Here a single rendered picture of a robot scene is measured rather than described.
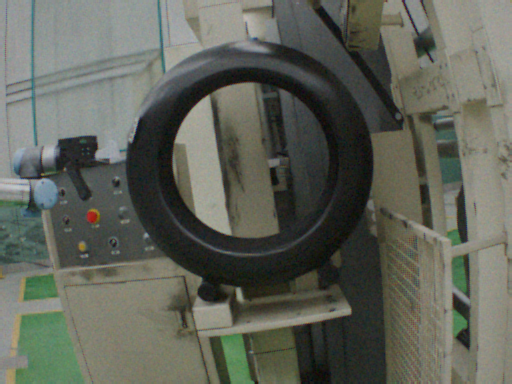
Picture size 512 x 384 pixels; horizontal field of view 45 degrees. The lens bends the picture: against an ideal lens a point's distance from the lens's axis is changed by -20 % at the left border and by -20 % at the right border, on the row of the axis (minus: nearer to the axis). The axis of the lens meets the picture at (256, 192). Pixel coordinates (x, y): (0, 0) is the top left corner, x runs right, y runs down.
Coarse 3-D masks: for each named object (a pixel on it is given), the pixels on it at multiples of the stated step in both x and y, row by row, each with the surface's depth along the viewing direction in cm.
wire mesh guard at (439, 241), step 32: (384, 224) 196; (416, 224) 148; (384, 256) 207; (448, 256) 119; (384, 288) 208; (416, 288) 154; (448, 288) 119; (384, 320) 209; (416, 320) 155; (448, 320) 119; (416, 352) 155; (448, 352) 120
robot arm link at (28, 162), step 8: (16, 152) 175; (24, 152) 174; (32, 152) 174; (40, 152) 174; (16, 160) 174; (24, 160) 174; (32, 160) 174; (40, 160) 174; (16, 168) 174; (24, 168) 174; (32, 168) 174; (40, 168) 175; (24, 176) 174; (32, 176) 174; (40, 176) 177
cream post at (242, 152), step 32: (224, 0) 202; (224, 32) 203; (224, 96) 204; (256, 96) 204; (224, 128) 205; (256, 128) 204; (224, 160) 205; (256, 160) 205; (224, 192) 206; (256, 192) 205; (256, 224) 206; (256, 288) 207; (256, 352) 208; (288, 352) 208
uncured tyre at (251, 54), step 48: (240, 48) 165; (288, 48) 167; (192, 96) 192; (336, 96) 164; (144, 144) 165; (336, 144) 192; (144, 192) 166; (336, 192) 165; (192, 240) 166; (240, 240) 194; (288, 240) 193; (336, 240) 168
